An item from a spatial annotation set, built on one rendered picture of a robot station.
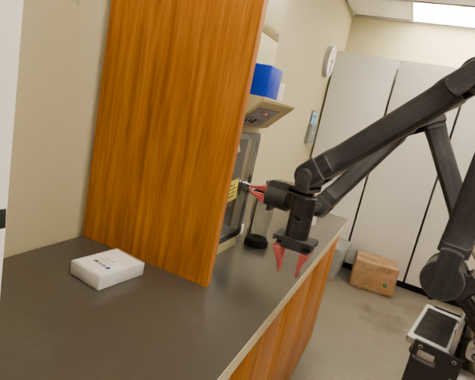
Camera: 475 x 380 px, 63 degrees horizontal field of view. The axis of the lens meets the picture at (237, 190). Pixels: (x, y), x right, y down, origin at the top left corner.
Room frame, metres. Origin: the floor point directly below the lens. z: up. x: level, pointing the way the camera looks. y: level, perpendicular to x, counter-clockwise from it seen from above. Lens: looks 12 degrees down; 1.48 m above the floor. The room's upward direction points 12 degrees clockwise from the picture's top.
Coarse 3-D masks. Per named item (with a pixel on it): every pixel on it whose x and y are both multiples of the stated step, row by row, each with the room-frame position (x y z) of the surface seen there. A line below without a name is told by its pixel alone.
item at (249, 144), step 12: (240, 144) 1.29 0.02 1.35; (252, 144) 1.39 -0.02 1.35; (240, 156) 1.31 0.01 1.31; (252, 156) 1.41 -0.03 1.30; (240, 168) 1.33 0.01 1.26; (252, 168) 1.43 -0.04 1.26; (240, 180) 1.35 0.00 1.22; (240, 192) 1.37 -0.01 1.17; (228, 204) 1.30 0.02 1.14; (240, 204) 1.39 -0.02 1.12; (228, 216) 1.32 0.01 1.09; (240, 216) 1.42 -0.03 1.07; (228, 228) 1.34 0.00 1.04; (240, 228) 1.44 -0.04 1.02
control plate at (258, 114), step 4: (260, 108) 1.17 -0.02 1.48; (256, 112) 1.19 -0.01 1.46; (260, 112) 1.21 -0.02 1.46; (264, 112) 1.24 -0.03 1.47; (268, 112) 1.27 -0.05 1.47; (272, 112) 1.29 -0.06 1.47; (276, 112) 1.32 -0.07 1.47; (248, 116) 1.18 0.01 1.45; (252, 116) 1.20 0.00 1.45; (256, 116) 1.23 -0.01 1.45; (260, 116) 1.25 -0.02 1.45; (264, 116) 1.28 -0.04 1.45; (268, 116) 1.31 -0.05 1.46; (272, 116) 1.34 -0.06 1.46; (244, 120) 1.19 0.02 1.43; (248, 120) 1.21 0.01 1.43; (252, 120) 1.24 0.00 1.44; (256, 120) 1.27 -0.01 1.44; (260, 120) 1.29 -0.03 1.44; (264, 120) 1.32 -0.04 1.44; (244, 124) 1.24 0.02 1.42; (248, 124) 1.26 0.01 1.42; (252, 124) 1.29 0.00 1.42; (256, 124) 1.32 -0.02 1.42; (260, 124) 1.35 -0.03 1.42
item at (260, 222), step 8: (256, 200) 1.48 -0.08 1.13; (256, 208) 1.48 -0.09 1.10; (264, 208) 1.47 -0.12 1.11; (256, 216) 1.47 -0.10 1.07; (264, 216) 1.47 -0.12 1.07; (272, 216) 1.49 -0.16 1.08; (248, 224) 1.51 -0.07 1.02; (256, 224) 1.47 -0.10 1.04; (264, 224) 1.47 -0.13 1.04; (248, 232) 1.49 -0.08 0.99; (256, 232) 1.47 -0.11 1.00; (264, 232) 1.47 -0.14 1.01; (256, 240) 1.47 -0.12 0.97; (264, 240) 1.48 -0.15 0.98
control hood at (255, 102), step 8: (256, 96) 1.13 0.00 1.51; (248, 104) 1.14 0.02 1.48; (256, 104) 1.13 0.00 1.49; (264, 104) 1.16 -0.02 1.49; (272, 104) 1.21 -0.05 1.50; (280, 104) 1.27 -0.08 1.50; (288, 104) 1.35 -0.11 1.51; (248, 112) 1.15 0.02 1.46; (280, 112) 1.36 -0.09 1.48; (288, 112) 1.42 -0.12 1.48; (272, 120) 1.39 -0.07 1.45
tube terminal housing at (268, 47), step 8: (264, 40) 1.34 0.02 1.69; (272, 40) 1.41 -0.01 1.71; (264, 48) 1.35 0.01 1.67; (272, 48) 1.42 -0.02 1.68; (264, 56) 1.37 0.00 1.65; (272, 56) 1.44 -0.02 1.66; (272, 64) 1.45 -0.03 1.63; (248, 128) 1.36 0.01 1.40; (256, 128) 1.43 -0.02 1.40; (232, 240) 1.43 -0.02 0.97; (224, 248) 1.37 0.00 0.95
